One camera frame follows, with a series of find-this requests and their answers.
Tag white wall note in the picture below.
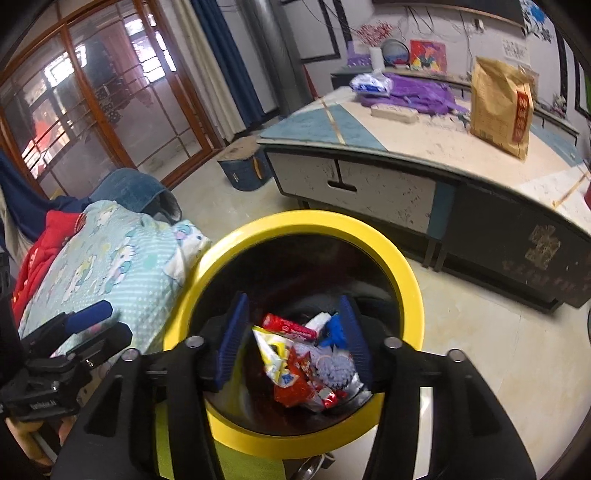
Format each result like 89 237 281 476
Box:
502 38 531 64

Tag purple cloth bag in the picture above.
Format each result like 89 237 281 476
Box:
360 73 469 116

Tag lavender foam fruit net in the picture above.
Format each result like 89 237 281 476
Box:
318 348 356 388

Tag white blue tissue pack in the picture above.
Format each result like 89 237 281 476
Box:
349 70 393 95

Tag narrow beige curtain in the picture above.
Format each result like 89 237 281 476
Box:
171 0 247 141

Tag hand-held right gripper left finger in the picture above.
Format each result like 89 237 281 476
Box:
51 293 251 480

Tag round blue ornament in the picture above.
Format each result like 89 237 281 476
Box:
382 39 411 68

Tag narrow blue curtain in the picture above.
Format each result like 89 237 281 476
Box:
191 0 266 130

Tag person's left hand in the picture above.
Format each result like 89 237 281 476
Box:
6 408 78 467

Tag red floral blanket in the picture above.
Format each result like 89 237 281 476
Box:
11 210 86 324

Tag yellow snack packet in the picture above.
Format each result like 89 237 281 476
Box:
253 325 296 386

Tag colourful painting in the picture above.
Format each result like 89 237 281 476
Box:
410 39 446 72

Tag marble top coffee table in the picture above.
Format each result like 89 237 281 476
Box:
256 85 591 315

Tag wide blue curtain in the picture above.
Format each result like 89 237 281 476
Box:
0 152 90 241

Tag white plastic bag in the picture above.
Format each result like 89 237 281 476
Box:
305 311 332 335

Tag purple gift box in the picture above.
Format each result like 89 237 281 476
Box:
346 41 372 68

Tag blue box stool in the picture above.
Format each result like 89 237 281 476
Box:
217 141 273 192

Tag cartoon cat printed blanket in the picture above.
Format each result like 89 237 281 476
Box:
18 200 212 370

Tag yellow rimmed black trash bin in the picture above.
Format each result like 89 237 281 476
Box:
163 210 426 460

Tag white vase red flowers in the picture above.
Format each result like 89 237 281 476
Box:
355 23 393 72

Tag brown paper bag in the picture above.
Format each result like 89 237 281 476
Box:
470 56 535 160

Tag white power strip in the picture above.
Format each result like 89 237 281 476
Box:
370 104 420 124

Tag black television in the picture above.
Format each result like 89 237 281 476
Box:
372 0 527 28

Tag silver metal bowl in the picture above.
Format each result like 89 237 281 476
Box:
295 455 335 480

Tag thin wooden stick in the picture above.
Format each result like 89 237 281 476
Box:
551 171 591 206

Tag red snack packet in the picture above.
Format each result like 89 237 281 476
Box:
274 351 338 409

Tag wooden glass sliding door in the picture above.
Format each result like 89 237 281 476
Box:
0 0 225 199

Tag red stick snack wrapper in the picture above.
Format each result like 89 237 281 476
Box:
262 313 319 342

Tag grey standing air conditioner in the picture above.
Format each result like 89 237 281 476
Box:
252 0 319 109

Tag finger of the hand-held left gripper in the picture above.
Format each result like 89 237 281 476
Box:
21 300 114 352
51 322 134 367

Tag blue denim sofa cover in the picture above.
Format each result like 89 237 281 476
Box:
90 168 183 222

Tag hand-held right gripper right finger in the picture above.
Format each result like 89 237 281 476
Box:
339 294 539 480

